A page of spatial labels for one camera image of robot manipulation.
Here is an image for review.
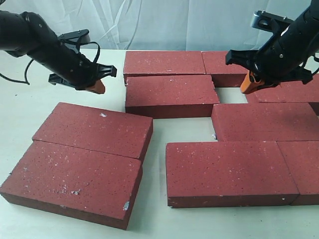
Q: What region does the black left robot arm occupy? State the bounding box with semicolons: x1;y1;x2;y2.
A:
0;11;117;94

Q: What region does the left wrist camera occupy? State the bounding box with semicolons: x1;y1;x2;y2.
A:
58;29;90;51

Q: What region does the white backdrop sheet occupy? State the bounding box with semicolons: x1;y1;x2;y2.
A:
1;0;310;51

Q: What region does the front large red brick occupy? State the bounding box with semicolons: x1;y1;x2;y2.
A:
165;141;300;208

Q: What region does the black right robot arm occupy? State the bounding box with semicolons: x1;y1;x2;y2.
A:
225;0;319;95

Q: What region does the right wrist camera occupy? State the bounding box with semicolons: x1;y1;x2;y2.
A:
251;10;294;35

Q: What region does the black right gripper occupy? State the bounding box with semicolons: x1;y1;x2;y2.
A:
225;25;313;95

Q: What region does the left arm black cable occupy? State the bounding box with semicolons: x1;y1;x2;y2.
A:
0;41;101;86

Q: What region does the red brick with white scuffs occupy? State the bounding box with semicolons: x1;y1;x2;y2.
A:
0;141;143;230

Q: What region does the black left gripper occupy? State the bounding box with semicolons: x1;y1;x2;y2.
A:
29;42;117;94

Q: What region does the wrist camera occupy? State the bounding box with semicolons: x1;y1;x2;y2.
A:
251;10;294;35
58;29;90;51

